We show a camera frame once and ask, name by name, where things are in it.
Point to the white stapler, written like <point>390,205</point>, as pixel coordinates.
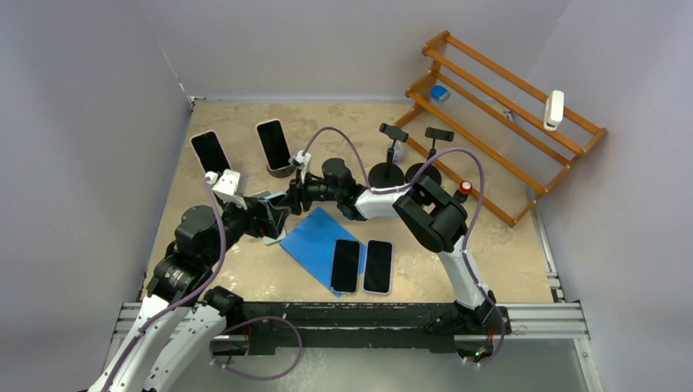
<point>553,110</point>

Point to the blue mat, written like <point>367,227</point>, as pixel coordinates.
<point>311,244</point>

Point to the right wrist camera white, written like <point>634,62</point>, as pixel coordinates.
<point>301,160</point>

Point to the orange wooden rack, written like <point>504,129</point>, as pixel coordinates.
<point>500,114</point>

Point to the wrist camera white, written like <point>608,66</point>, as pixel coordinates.
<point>301,160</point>
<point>228,187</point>

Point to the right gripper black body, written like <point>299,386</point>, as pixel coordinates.
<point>310,191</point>

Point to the brown round phone stand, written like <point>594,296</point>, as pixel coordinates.
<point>282,172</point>

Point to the blue white eraser block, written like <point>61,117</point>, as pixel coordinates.
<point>439,93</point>

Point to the pink phone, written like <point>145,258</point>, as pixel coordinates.
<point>274,144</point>
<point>209,152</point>

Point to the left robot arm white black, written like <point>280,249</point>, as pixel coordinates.
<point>173,281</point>

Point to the red black knob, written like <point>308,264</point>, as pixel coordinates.
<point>463,191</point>

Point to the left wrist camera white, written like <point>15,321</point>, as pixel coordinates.
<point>228,187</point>

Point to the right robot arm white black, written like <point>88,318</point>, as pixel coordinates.
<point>433,217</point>

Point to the light blue phone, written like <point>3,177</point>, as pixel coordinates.
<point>274,199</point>

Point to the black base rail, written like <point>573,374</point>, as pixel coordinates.
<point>441,328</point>

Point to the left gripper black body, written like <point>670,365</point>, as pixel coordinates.
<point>261,225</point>

